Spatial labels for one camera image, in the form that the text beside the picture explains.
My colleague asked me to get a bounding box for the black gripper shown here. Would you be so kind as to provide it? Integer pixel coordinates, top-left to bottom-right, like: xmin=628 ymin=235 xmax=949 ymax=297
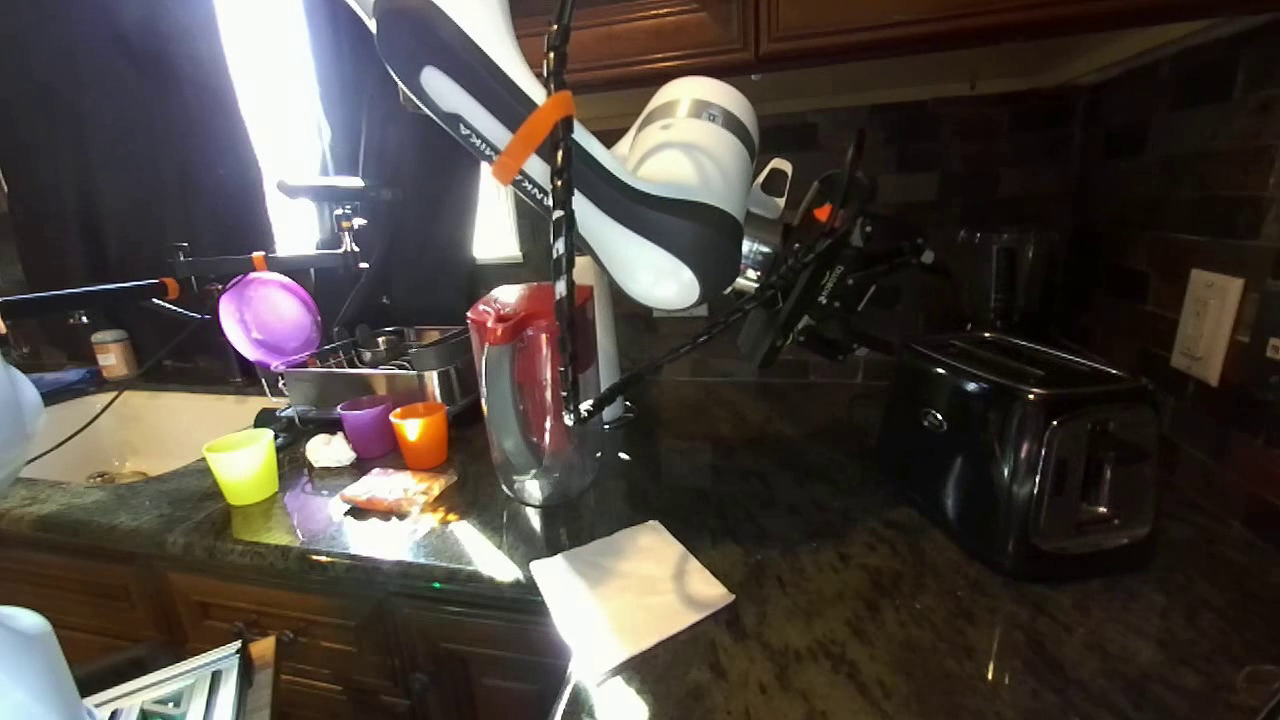
xmin=746 ymin=166 xmax=898 ymax=371

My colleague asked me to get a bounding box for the black chrome two-slot toaster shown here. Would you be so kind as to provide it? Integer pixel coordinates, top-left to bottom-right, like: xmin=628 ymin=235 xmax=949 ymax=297
xmin=888 ymin=325 xmax=1163 ymax=579

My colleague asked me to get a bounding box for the beige paper sheet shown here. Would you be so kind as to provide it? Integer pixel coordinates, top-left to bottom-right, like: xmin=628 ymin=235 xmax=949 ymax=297
xmin=523 ymin=517 xmax=739 ymax=687

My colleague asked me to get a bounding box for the orange plastic cup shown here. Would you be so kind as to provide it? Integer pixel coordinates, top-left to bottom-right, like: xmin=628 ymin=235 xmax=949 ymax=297
xmin=386 ymin=395 xmax=458 ymax=475

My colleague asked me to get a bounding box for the metal dish rack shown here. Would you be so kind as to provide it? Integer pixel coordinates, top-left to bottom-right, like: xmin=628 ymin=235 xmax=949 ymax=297
xmin=282 ymin=319 xmax=486 ymax=418

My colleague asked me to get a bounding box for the brown flat food piece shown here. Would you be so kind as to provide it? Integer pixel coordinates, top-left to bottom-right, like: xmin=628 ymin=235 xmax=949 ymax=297
xmin=336 ymin=462 xmax=461 ymax=519

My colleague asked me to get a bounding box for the purple plastic cup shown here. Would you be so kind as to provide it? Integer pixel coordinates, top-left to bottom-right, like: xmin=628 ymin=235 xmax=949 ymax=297
xmin=331 ymin=395 xmax=402 ymax=469

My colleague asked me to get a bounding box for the small white round object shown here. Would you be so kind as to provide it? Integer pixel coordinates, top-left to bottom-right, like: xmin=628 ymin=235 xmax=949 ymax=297
xmin=299 ymin=429 xmax=360 ymax=472

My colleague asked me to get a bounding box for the purple plastic plate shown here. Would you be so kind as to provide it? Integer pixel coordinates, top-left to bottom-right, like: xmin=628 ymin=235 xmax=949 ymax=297
xmin=212 ymin=268 xmax=328 ymax=371

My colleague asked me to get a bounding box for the bright lit window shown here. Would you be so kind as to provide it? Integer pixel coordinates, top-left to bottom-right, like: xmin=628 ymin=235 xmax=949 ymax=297
xmin=212 ymin=0 xmax=336 ymax=260

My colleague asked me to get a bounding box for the brown wooden base cabinet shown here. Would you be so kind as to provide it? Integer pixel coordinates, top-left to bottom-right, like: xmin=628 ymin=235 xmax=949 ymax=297
xmin=0 ymin=530 xmax=580 ymax=720

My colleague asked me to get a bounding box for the green plastic cup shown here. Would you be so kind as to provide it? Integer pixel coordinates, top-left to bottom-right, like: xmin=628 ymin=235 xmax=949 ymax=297
xmin=198 ymin=424 xmax=285 ymax=512

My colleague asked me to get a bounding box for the kitchen sink basin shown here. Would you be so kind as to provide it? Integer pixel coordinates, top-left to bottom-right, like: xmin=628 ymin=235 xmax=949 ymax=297
xmin=7 ymin=385 xmax=288 ymax=487

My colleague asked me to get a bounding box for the small white jar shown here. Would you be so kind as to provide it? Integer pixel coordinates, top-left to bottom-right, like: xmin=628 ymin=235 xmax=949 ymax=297
xmin=89 ymin=325 xmax=143 ymax=388

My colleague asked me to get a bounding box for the black pole with orange tip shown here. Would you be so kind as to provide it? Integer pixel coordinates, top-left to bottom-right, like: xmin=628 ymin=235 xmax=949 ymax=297
xmin=0 ymin=270 xmax=187 ymax=310

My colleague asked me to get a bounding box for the pale blue rounded object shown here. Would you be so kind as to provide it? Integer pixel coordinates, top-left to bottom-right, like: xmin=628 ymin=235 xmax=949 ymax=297
xmin=0 ymin=599 xmax=92 ymax=720
xmin=0 ymin=357 xmax=47 ymax=487

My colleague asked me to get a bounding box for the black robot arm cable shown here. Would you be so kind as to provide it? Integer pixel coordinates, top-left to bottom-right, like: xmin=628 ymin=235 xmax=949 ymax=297
xmin=535 ymin=0 xmax=596 ymax=429

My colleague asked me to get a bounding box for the brown wooden wall cabinet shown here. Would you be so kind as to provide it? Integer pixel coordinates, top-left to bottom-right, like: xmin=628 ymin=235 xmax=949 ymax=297
xmin=514 ymin=0 xmax=1280 ymax=88

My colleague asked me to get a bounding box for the orange cable strap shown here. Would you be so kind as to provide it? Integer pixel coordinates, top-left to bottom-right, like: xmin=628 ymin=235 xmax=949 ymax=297
xmin=488 ymin=88 xmax=580 ymax=189

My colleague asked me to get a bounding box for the large white wall outlet plate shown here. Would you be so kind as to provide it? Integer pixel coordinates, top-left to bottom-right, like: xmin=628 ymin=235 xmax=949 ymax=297
xmin=1168 ymin=265 xmax=1250 ymax=393

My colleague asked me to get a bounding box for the white wire dishwasher rack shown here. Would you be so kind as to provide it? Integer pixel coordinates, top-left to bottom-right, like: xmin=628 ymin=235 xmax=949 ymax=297
xmin=78 ymin=637 xmax=251 ymax=720

